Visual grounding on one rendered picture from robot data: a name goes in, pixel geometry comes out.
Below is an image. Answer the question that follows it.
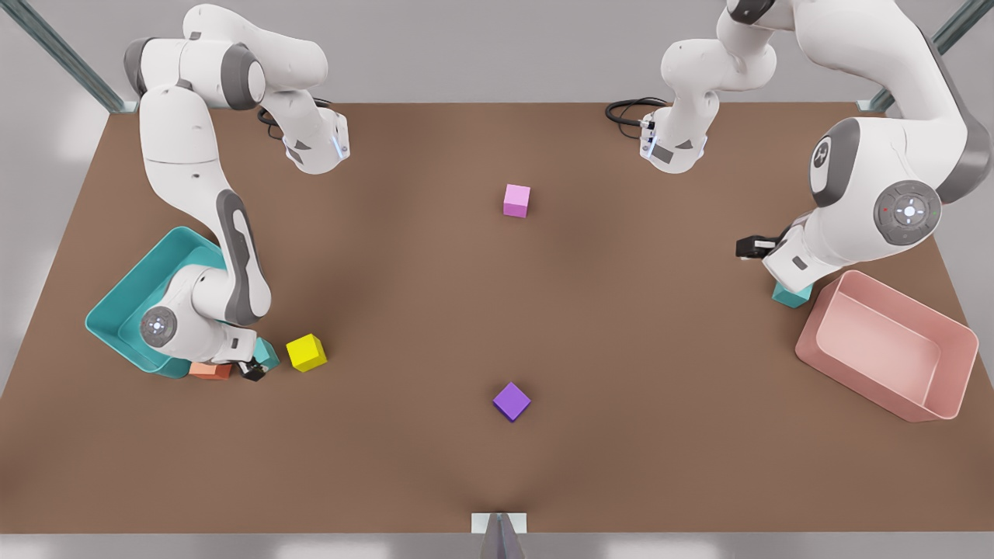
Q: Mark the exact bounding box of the purple cube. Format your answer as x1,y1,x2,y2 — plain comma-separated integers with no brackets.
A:
492,381,533,423

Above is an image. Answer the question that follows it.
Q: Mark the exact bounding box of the black cable loop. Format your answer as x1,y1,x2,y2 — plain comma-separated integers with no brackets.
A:
605,97,670,141
257,98,333,141

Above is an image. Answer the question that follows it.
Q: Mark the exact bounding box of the silver frame post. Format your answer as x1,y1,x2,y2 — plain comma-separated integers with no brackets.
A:
471,512,528,559
857,0,994,113
0,0,139,115

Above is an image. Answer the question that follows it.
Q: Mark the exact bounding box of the pink plastic bin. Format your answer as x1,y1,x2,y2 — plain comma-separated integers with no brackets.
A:
794,269,979,423

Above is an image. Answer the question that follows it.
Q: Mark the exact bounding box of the teal plastic bin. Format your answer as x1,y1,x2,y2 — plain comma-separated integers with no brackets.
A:
85,226,234,379

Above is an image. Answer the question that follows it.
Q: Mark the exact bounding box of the yellow cube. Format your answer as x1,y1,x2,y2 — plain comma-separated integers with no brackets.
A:
285,333,328,373

